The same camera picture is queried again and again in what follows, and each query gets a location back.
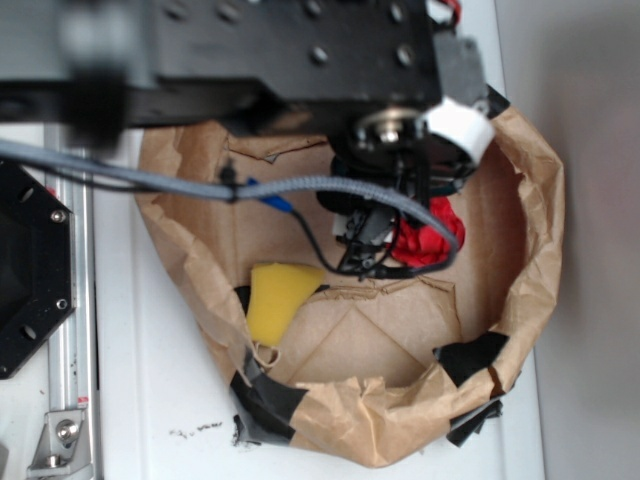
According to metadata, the metal corner bracket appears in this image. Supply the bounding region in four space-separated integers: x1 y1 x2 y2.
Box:
26 409 94 479

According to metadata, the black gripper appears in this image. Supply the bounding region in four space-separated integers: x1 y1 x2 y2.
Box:
315 149 476 277

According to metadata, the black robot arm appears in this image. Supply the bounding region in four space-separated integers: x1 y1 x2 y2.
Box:
1 1 493 271

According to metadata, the brown paper bag bin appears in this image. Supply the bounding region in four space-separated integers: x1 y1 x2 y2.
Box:
137 98 565 467

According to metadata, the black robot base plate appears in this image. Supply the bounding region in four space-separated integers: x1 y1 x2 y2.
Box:
1 160 74 380

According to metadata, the dark green plastic pickle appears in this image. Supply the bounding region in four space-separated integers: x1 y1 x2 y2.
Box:
330 156 463 197

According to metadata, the grey braided cable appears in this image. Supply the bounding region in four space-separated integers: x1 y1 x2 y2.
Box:
0 138 459 279

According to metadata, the red crumpled tissue paper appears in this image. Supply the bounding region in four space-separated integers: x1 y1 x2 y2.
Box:
391 197 466 267

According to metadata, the yellow sponge piece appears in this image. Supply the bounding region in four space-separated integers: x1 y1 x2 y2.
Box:
246 263 325 347

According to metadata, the aluminium extrusion rail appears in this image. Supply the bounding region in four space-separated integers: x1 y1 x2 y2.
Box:
43 124 104 480

